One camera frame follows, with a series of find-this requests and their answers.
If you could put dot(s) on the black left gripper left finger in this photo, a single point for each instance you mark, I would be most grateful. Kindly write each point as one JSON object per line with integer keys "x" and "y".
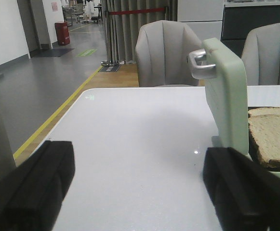
{"x": 31, "y": 195}

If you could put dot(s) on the left grey upholstered chair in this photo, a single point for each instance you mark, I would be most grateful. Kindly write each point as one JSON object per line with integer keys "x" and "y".
{"x": 161, "y": 54}

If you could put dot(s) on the grey upholstered chair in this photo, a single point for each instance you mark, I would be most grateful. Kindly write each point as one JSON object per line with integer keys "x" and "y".
{"x": 161, "y": 54}
{"x": 261, "y": 55}

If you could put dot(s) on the dark kitchen counter cabinet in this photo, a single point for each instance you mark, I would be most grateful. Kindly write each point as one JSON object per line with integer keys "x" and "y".
{"x": 241, "y": 16}

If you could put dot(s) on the white refrigerator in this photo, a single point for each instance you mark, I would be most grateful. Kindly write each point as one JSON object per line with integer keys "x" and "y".
{"x": 204, "y": 17}

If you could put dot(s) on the mint green hinged lid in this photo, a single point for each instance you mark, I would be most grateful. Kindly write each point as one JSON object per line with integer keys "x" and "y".
{"x": 226, "y": 95}

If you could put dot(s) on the silver lid handle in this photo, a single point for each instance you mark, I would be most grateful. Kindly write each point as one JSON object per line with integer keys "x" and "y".
{"x": 198, "y": 65}

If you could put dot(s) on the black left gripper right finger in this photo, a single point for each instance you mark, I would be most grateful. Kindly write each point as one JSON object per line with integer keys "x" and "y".
{"x": 246, "y": 197}

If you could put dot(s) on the red trash bin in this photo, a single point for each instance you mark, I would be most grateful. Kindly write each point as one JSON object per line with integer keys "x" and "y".
{"x": 62, "y": 33}

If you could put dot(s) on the right grey upholstered chair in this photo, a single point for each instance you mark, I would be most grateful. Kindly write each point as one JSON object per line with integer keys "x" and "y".
{"x": 261, "y": 55}

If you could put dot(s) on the grey pleated curtain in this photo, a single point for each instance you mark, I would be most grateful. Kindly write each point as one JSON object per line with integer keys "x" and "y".
{"x": 122, "y": 21}

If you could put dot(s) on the bread slice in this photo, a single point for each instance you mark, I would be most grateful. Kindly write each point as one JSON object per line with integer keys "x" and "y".
{"x": 264, "y": 111}
{"x": 264, "y": 131}

